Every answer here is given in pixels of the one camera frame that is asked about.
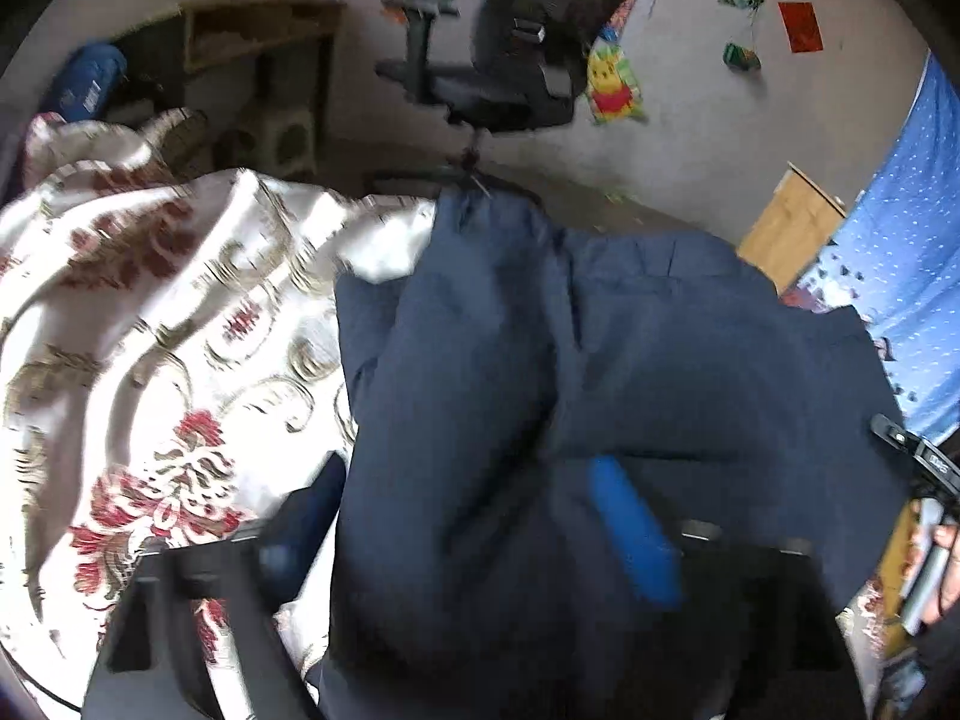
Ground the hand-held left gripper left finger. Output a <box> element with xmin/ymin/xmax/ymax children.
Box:
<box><xmin>81</xmin><ymin>450</ymin><xmax>350</xmax><ymax>720</ymax></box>

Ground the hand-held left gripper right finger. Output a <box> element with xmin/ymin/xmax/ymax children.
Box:
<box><xmin>587</xmin><ymin>453</ymin><xmax>850</xmax><ymax>720</ymax></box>

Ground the navy blue padded jacket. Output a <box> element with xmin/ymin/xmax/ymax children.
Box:
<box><xmin>315</xmin><ymin>187</ymin><xmax>912</xmax><ymax>720</ymax></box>

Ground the person's right hand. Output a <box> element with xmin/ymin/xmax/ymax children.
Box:
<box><xmin>921</xmin><ymin>521</ymin><xmax>960</xmax><ymax>625</ymax></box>

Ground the blue dotted curtain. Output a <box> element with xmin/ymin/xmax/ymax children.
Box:
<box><xmin>780</xmin><ymin>52</ymin><xmax>960</xmax><ymax>466</ymax></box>

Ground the floral cream bedspread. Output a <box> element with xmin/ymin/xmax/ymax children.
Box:
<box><xmin>0</xmin><ymin>109</ymin><xmax>925</xmax><ymax>720</ymax></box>

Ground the brown wooden board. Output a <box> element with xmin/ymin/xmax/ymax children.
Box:
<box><xmin>735</xmin><ymin>161</ymin><xmax>850</xmax><ymax>293</ymax></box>

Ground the green plastic stool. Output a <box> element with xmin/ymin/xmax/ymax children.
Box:
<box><xmin>231</xmin><ymin>108</ymin><xmax>317</xmax><ymax>175</ymax></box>

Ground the red paper square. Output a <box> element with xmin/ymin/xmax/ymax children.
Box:
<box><xmin>777</xmin><ymin>1</ymin><xmax>825</xmax><ymax>56</ymax></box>

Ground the blue water jug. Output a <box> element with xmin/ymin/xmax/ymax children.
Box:
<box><xmin>37</xmin><ymin>43</ymin><xmax>130</xmax><ymax>122</ymax></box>

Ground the black office chair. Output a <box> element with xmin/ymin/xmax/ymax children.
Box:
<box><xmin>371</xmin><ymin>0</ymin><xmax>650</xmax><ymax>205</ymax></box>

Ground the wooden desk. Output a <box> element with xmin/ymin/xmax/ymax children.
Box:
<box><xmin>178</xmin><ymin>0</ymin><xmax>347</xmax><ymax>170</ymax></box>

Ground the black cable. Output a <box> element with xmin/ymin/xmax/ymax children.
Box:
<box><xmin>21</xmin><ymin>669</ymin><xmax>85</xmax><ymax>715</ymax></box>

